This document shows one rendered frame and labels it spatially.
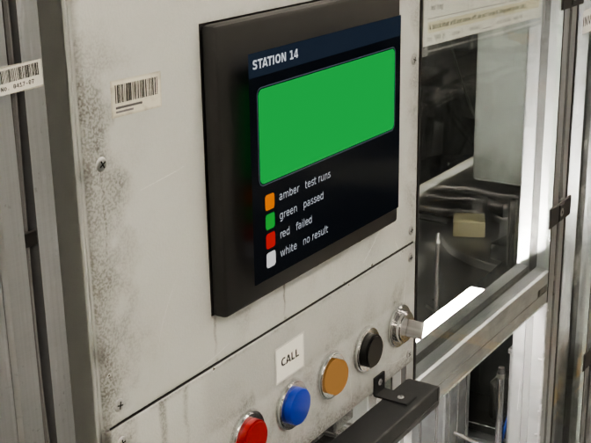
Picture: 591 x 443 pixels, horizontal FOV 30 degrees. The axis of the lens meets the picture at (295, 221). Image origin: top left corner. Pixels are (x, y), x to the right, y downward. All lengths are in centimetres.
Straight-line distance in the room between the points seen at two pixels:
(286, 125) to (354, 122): 10
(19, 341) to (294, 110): 26
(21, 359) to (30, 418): 4
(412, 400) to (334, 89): 32
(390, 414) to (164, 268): 33
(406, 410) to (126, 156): 42
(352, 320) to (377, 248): 7
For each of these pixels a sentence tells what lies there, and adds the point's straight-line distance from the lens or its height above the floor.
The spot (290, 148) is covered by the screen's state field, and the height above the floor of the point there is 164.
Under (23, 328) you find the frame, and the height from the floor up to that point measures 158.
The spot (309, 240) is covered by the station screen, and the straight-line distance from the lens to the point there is 81.
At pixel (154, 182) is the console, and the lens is 69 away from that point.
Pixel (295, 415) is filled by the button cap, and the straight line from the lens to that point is 87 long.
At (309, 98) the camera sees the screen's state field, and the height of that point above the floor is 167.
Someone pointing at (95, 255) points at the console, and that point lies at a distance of 66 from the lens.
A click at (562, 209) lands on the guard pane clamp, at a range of 142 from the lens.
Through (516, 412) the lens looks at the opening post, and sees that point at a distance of 152.
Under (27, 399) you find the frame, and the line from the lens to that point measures 66.
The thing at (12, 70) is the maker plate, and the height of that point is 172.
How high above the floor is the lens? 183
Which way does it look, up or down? 18 degrees down
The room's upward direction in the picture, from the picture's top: 1 degrees counter-clockwise
